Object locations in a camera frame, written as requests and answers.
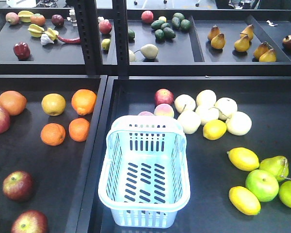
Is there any wooden display stand black frame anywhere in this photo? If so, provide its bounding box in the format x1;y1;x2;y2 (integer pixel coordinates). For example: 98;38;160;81
0;75;107;233

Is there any small orange left pair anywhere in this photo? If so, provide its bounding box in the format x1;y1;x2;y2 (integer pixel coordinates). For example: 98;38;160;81
40;123;66;146

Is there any black display table right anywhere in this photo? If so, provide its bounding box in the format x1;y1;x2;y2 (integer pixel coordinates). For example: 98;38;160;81
76;76;291;233

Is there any red apple by white pears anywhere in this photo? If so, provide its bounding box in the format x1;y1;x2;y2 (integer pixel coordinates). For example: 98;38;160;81
154;88;174;106

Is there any large orange right back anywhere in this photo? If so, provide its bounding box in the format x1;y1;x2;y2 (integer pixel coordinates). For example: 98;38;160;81
71;89;97;116

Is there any white round pear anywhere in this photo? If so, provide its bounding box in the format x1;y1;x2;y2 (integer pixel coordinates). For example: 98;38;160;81
226;111;252;136

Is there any green pear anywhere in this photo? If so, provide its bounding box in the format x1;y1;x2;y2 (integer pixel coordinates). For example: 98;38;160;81
259;155;289;182

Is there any small orange right pair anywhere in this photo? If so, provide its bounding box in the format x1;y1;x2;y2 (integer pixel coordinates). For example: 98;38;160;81
68;118;90;142

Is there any yellow lemon right lower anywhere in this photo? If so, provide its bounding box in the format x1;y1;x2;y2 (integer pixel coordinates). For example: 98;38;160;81
228;186;261;216

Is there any red chili pepper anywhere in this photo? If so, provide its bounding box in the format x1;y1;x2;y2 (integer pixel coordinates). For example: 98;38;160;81
57;35;81;44

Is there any white garlic bulb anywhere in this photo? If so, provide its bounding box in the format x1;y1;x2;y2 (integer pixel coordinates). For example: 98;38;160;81
40;33;54;46

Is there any green apple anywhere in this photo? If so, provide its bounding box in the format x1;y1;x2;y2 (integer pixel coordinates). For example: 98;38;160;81
245;169;279;202

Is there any yellow lemon right upper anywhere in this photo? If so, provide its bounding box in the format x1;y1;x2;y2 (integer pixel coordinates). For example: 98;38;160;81
227;147;259;171

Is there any black upper display tray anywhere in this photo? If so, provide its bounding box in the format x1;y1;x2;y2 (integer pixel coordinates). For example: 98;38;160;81
0;8;116;75

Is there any dark red bell pepper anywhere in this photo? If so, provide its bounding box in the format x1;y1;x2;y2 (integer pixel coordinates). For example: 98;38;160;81
13;42;31;61

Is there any yellow lemon near pears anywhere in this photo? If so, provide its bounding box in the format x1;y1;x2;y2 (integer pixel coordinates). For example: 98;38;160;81
203;119;227;141

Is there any pink peach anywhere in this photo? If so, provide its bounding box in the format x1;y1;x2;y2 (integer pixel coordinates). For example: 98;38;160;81
154;103;175;118

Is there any small orange pair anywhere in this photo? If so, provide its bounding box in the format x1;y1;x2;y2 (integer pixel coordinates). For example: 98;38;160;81
40;123;66;146
68;118;90;142

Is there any orange behind centre apple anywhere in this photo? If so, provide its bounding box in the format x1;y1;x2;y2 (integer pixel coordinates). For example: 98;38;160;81
0;90;27;116

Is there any red apple front left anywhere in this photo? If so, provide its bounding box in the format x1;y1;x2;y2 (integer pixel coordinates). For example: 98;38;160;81
11;210;48;233

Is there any light blue plastic basket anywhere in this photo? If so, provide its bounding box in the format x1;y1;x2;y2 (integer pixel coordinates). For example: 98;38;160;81
98;115;191;229

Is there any red apple front middle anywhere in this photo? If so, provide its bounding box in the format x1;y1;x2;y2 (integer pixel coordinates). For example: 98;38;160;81
2;170;34;202

